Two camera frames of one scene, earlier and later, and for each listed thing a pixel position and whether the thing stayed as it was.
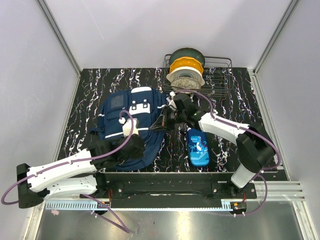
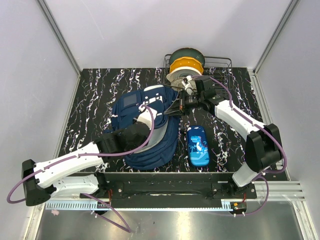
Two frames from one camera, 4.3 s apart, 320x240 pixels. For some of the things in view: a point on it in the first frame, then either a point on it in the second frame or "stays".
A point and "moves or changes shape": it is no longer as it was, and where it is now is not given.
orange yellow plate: x=186 y=62 stays
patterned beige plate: x=185 y=83 stays
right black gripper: x=161 y=122 → x=179 y=107
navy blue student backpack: x=118 y=106 moves or changes shape
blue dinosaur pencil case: x=198 y=147 stays
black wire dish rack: x=218 y=77 stays
